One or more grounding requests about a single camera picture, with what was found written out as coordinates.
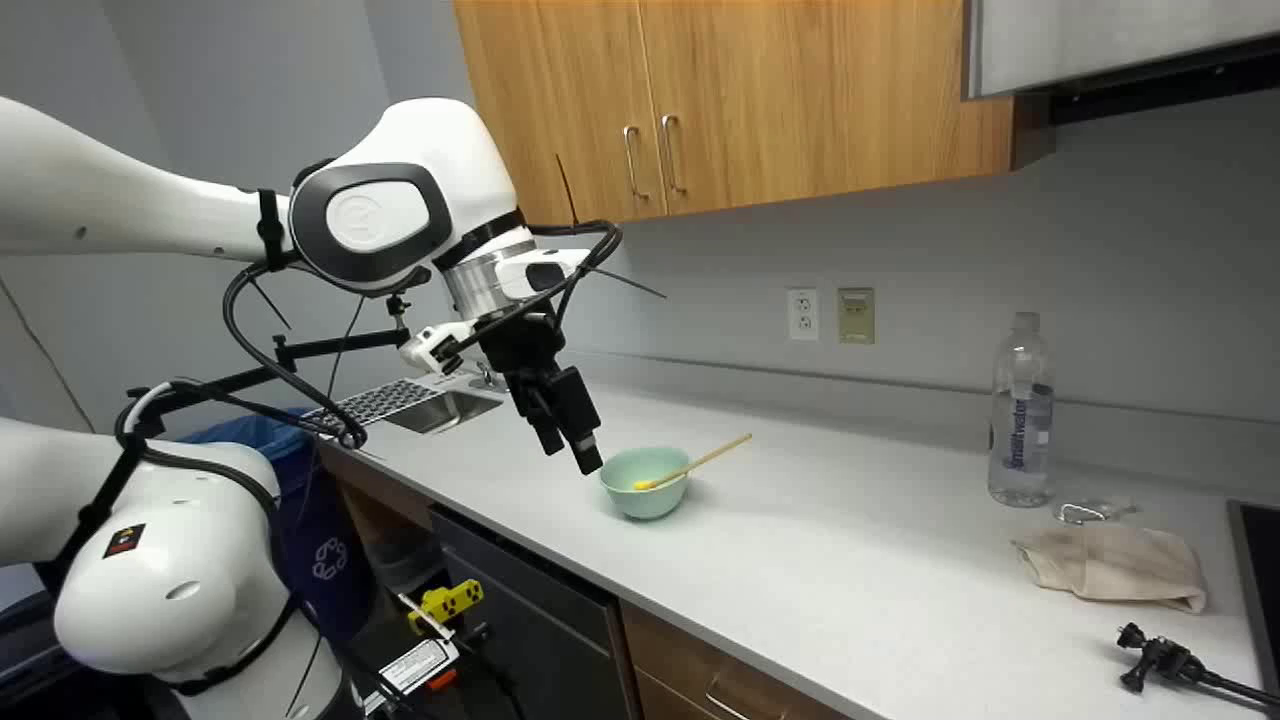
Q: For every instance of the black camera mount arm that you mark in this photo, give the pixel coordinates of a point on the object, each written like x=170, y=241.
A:
x=332, y=351

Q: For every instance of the wooden wall cabinet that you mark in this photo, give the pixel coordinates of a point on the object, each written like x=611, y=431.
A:
x=801, y=82

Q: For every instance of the white and red device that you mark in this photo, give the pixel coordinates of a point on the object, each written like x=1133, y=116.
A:
x=416, y=667

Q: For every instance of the wooden cabinet door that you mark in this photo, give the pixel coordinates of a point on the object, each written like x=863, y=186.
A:
x=563, y=82
x=826, y=82

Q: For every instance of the crumpled clear wrapper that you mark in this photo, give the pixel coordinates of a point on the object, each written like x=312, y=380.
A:
x=1094, y=508

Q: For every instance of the beige cloth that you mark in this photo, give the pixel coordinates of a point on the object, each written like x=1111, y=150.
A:
x=1112, y=560

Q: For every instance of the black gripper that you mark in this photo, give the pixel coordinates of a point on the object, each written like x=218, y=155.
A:
x=521, y=344

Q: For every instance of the blue recycling bin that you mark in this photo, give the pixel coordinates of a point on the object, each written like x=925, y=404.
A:
x=327, y=533

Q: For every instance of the dark dishwasher front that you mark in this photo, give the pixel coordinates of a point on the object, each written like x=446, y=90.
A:
x=547, y=625

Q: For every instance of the beige wall switch plate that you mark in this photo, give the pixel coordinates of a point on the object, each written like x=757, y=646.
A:
x=856, y=313

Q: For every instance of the wooden drawer front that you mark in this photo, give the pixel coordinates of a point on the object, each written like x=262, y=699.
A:
x=693, y=674

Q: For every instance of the grey range hood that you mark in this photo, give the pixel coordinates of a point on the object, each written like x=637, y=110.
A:
x=1120, y=43

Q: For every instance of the light green bowl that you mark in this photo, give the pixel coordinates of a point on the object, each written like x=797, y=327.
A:
x=646, y=507

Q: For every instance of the black stovetop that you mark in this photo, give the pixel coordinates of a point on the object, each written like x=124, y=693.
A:
x=1260, y=585

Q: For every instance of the yellow hand tool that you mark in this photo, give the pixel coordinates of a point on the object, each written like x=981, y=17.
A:
x=454, y=601

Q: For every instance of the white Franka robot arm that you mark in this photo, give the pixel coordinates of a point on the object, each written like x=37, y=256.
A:
x=400, y=146

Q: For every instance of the steel sink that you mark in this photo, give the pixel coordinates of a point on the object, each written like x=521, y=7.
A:
x=440, y=409

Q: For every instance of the black mini tripod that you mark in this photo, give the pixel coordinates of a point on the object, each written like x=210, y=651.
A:
x=1167, y=662

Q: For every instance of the clear plastic water bottle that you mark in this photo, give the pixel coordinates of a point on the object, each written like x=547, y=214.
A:
x=1022, y=426

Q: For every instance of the wooden spoon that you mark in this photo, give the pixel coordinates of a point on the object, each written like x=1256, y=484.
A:
x=706, y=458

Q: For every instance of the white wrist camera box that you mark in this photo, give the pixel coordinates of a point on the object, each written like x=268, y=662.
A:
x=430, y=351

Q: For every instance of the white wall outlet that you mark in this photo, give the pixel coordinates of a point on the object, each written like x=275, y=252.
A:
x=805, y=313

